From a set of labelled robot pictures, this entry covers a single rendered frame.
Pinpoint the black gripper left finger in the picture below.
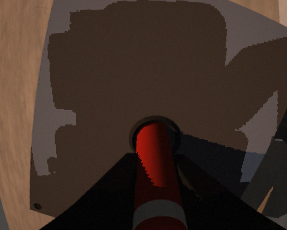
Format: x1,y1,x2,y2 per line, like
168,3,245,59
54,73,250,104
38,154,138,230

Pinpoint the grey sloped panel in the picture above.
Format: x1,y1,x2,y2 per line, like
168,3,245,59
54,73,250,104
29,0,287,217

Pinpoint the dark red cylinder with grey band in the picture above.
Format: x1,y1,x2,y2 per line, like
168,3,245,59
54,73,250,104
132,122,188,230

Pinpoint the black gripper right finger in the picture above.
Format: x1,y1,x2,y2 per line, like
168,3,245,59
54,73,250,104
172,154,287,230

